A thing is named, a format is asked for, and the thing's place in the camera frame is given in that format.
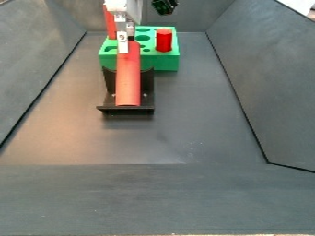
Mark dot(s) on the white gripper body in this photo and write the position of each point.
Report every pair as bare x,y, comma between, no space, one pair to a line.
126,10

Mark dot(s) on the red arch block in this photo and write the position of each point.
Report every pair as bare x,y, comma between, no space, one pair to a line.
110,24

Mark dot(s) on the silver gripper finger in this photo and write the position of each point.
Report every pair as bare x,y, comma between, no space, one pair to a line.
123,37
130,29

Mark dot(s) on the long red cylinder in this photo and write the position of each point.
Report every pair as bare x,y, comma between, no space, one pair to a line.
128,76

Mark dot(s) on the short red hexagonal peg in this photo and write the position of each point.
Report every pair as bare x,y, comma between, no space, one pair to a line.
163,40

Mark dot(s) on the black curved cradle fixture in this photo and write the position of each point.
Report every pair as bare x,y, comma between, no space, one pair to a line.
146,106

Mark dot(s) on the green shape sorter block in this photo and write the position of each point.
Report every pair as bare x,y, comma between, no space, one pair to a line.
151,58

